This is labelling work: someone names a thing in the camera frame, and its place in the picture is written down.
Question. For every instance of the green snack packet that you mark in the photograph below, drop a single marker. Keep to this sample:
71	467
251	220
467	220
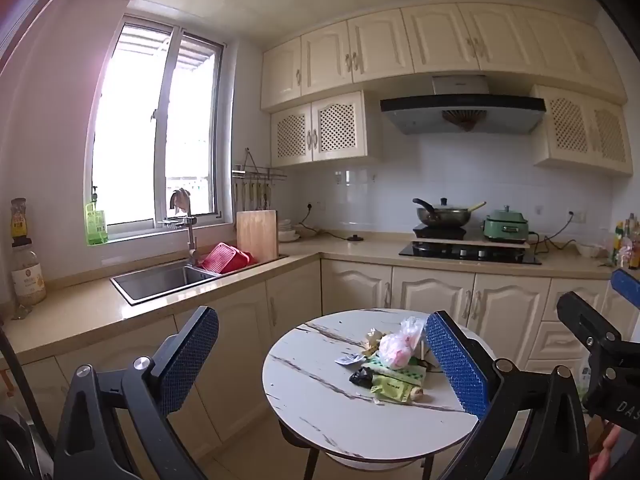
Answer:
395	387

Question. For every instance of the black range hood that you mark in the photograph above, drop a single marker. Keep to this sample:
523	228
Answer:
460	110

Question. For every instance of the person's right hand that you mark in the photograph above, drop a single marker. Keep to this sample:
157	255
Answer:
607	452

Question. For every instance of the wooden cutting board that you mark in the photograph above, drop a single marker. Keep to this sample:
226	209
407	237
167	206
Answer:
256	235

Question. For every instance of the white rice bag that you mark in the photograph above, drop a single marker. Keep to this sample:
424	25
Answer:
582	377

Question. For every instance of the black induction cooker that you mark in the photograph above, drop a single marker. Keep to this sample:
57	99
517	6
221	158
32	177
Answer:
440	232

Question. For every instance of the small white printed packet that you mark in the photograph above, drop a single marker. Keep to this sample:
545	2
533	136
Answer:
348	360

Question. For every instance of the clear jar with white label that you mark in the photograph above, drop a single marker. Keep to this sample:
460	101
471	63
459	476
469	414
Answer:
27	280

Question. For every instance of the black glass gas hob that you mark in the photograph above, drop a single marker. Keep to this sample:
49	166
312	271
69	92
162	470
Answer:
465	256

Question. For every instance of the steel wok with lid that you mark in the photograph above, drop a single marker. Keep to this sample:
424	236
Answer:
445	216

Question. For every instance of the wide lattice door wall cabinet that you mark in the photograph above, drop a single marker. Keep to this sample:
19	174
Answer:
575	130

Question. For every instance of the stack of white bowls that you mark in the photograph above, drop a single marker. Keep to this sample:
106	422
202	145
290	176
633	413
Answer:
287	232

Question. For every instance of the cream lower kitchen cabinets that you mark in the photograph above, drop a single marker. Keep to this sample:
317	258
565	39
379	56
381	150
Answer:
430	290

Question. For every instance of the cream upper wall cabinets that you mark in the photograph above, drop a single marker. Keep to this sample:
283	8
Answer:
380	45

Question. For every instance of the narrow lattice door wall cabinet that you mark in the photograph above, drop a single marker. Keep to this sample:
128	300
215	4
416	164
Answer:
335	127

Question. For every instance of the red plastic dish basket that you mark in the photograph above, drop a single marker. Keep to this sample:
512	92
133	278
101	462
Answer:
225	257

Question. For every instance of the sliding glass window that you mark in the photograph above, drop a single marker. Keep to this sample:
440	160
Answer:
135	125

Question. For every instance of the stainless steel sink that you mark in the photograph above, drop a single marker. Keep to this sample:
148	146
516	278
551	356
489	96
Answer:
155	280

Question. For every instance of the beige kitchen countertop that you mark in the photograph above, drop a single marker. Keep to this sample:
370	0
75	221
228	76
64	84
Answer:
100	315

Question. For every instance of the steel kitchen faucet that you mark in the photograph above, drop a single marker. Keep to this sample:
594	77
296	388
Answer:
191	240

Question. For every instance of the green electric cooking pot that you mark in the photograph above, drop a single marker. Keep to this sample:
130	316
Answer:
505	225

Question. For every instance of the pink cloth on faucet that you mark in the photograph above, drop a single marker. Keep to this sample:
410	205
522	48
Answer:
180	200

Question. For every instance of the cluster of condiment bottles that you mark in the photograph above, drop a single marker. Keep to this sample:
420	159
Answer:
627	245

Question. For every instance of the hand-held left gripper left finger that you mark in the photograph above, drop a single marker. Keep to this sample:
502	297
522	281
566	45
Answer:
192	355

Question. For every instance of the black crumpled plastic scrap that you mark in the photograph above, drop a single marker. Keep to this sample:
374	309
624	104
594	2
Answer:
362	377

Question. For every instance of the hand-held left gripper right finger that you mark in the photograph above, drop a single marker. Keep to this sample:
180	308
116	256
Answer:
457	360

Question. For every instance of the round marble table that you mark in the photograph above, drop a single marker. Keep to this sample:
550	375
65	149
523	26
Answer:
310	390

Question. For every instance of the green dish soap bottle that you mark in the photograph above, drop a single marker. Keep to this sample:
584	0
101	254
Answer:
96	222

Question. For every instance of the small white bowl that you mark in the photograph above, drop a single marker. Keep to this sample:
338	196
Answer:
587	250

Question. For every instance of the small tan ginger piece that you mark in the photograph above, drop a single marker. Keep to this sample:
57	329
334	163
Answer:
373	338

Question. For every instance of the crumpled clear plastic wrap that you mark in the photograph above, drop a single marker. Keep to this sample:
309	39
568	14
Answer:
397	350

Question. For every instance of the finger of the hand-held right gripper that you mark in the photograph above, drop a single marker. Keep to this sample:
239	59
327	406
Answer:
627	285
582	317

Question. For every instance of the wall utensil rack with knives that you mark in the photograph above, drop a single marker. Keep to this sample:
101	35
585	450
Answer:
255	175

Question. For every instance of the yellow label sauce bottle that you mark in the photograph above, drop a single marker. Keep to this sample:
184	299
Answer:
19	225

